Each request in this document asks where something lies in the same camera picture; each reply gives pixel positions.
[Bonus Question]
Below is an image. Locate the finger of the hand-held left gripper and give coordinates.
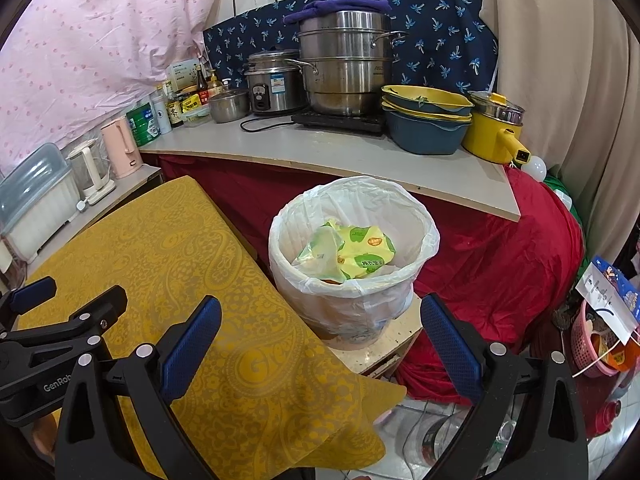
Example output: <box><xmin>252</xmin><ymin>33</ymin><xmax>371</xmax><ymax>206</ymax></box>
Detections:
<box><xmin>0</xmin><ymin>276</ymin><xmax>57</xmax><ymax>331</ymax></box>
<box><xmin>0</xmin><ymin>285</ymin><xmax>129</xmax><ymax>371</ymax></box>

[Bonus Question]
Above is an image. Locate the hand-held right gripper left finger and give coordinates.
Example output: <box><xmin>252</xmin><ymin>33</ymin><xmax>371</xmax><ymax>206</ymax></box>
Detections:
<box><xmin>55</xmin><ymin>295</ymin><xmax>223</xmax><ymax>480</ymax></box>

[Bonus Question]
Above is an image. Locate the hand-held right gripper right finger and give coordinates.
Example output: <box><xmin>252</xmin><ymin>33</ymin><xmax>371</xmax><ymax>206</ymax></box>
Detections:
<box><xmin>420</xmin><ymin>292</ymin><xmax>588</xmax><ymax>480</ymax></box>

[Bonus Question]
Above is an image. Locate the trash bin with white liner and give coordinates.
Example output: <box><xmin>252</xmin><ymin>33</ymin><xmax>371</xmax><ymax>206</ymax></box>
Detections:
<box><xmin>268</xmin><ymin>176</ymin><xmax>441</xmax><ymax>351</ymax></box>

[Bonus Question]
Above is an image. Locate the person's left hand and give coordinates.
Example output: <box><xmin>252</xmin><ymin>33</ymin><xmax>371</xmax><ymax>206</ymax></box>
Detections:
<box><xmin>32</xmin><ymin>410</ymin><xmax>58</xmax><ymax>453</ymax></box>

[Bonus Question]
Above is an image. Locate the wooden board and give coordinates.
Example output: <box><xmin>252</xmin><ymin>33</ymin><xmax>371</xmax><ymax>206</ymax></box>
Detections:
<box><xmin>320</xmin><ymin>292</ymin><xmax>426</xmax><ymax>378</ymax></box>

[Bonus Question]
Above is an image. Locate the red cloth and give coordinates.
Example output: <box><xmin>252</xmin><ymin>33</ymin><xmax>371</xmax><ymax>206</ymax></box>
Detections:
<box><xmin>159</xmin><ymin>154</ymin><xmax>586</xmax><ymax>406</ymax></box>

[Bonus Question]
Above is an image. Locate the clear plastic bottle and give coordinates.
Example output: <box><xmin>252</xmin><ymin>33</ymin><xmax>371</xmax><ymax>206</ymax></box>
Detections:
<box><xmin>400</xmin><ymin>400</ymin><xmax>516</xmax><ymax>480</ymax></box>

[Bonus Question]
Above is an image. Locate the white dish rack with cover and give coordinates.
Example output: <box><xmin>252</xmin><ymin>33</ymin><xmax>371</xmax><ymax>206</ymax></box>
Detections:
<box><xmin>0</xmin><ymin>142</ymin><xmax>81</xmax><ymax>261</ymax></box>

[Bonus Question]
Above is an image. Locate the white glass kettle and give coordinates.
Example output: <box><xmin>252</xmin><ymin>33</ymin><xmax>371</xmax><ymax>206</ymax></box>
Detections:
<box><xmin>66</xmin><ymin>139</ymin><xmax>117</xmax><ymax>206</ymax></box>

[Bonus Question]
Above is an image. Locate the pink electric kettle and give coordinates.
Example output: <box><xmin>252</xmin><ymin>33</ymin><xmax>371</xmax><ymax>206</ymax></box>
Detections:
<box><xmin>100</xmin><ymin>116</ymin><xmax>138</xmax><ymax>180</ymax></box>

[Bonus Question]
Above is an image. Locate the green cloth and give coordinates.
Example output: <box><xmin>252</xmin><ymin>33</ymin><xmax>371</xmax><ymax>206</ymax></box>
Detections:
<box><xmin>542</xmin><ymin>172</ymin><xmax>583</xmax><ymax>226</ymax></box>

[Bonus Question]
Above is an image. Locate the white light bulb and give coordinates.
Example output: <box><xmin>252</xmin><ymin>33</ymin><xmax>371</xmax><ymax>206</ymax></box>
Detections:
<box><xmin>520</xmin><ymin>156</ymin><xmax>547</xmax><ymax>181</ymax></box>

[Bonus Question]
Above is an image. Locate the green tin can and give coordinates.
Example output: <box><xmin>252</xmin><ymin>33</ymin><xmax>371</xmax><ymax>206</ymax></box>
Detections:
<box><xmin>126</xmin><ymin>102</ymin><xmax>155</xmax><ymax>148</ymax></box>

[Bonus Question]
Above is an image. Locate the large blue and yellow bowl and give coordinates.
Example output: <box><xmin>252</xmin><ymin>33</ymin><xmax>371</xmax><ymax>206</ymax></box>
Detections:
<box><xmin>384</xmin><ymin>110</ymin><xmax>473</xmax><ymax>156</ymax></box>

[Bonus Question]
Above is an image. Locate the yellow electric pot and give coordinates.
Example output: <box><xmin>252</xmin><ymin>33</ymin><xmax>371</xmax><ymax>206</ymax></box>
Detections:
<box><xmin>461</xmin><ymin>91</ymin><xmax>531</xmax><ymax>165</ymax></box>

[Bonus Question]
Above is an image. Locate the dark sauce bottle white label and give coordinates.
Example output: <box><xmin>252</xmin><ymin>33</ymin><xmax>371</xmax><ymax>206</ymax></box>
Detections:
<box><xmin>165</xmin><ymin>91</ymin><xmax>185</xmax><ymax>128</ymax></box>

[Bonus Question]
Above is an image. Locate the small steel pot with lid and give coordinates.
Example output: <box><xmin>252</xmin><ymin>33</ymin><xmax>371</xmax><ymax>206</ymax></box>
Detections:
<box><xmin>208</xmin><ymin>87</ymin><xmax>251</xmax><ymax>124</ymax></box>

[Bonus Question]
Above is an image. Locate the black induction cooktop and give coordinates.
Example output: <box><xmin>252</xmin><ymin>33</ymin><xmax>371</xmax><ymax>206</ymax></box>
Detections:
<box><xmin>291</xmin><ymin>108</ymin><xmax>388</xmax><ymax>133</ymax></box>

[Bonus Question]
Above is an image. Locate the steel rice cooker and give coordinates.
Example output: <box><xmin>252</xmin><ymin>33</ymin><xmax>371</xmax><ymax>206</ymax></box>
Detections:
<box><xmin>244</xmin><ymin>49</ymin><xmax>308</xmax><ymax>113</ymax></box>

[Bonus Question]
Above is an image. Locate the pink dotted bed sheet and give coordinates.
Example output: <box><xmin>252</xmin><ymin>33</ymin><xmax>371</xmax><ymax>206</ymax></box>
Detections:
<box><xmin>0</xmin><ymin>0</ymin><xmax>231</xmax><ymax>171</ymax></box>

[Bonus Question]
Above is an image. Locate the beige curtain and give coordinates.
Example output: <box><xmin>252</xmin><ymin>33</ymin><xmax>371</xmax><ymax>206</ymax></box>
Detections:
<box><xmin>445</xmin><ymin>0</ymin><xmax>640</xmax><ymax>281</ymax></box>

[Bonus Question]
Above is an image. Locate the stainless steel steamer pot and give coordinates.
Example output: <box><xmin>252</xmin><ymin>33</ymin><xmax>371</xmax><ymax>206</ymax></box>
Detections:
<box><xmin>285</xmin><ymin>10</ymin><xmax>408</xmax><ymax>116</ymax></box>

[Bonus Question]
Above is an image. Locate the navy patterned cloth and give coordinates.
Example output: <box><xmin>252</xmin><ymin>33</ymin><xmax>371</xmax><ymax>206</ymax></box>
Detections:
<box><xmin>202</xmin><ymin>0</ymin><xmax>499</xmax><ymax>111</ymax></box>

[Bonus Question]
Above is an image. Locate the purple cloth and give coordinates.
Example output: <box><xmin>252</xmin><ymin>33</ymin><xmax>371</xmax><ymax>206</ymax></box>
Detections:
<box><xmin>283</xmin><ymin>0</ymin><xmax>393</xmax><ymax>25</ymax></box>

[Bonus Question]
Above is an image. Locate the black power cable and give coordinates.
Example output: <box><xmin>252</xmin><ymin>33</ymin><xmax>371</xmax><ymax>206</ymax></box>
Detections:
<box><xmin>240</xmin><ymin>114</ymin><xmax>296</xmax><ymax>133</ymax></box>

